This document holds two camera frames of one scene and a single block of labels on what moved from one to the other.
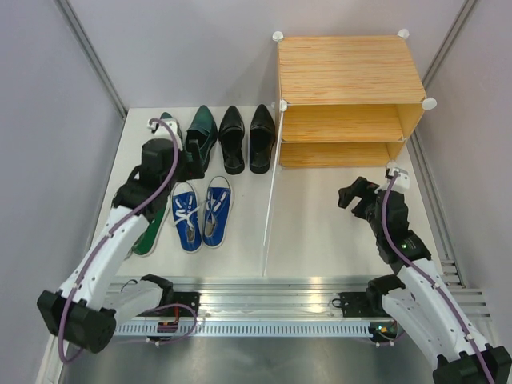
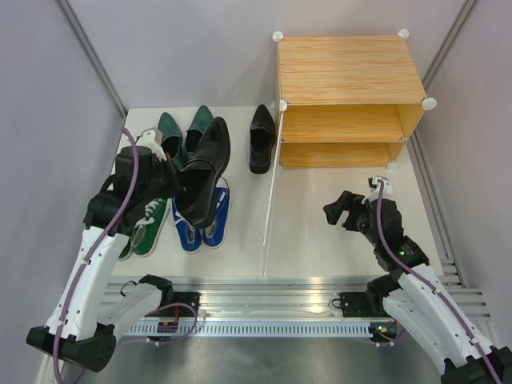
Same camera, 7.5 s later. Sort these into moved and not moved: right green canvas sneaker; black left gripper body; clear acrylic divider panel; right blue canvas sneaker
Moved: black left gripper body
Not moved: right blue canvas sneaker; clear acrylic divider panel; right green canvas sneaker
